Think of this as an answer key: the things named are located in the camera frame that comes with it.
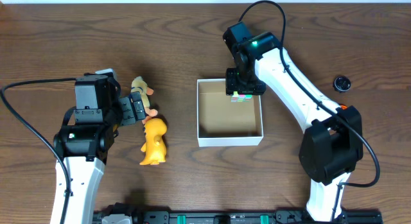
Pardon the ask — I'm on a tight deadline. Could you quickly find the yellow plush duck toy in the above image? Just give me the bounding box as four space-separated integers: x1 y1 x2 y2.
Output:
131 76 158 124

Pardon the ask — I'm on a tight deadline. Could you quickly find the black round disc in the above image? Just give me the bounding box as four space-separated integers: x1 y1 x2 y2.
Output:
333 76 351 93

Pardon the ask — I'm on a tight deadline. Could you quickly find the orange rubber dinosaur toy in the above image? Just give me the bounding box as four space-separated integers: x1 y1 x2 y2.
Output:
139 118 167 166

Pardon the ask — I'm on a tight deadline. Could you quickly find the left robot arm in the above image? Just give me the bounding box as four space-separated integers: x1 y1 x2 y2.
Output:
51 69 146 223

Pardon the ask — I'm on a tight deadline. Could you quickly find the black mounting rail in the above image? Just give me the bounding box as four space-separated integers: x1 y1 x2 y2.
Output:
92 203 383 224

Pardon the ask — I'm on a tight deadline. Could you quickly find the white cardboard box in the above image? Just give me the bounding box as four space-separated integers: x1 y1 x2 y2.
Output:
197 78 264 147

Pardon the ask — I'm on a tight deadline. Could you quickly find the colourful puzzle cube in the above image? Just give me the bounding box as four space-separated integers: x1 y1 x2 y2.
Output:
231 91 252 103

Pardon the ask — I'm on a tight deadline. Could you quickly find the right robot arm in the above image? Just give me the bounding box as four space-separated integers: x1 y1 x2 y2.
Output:
223 22 363 221

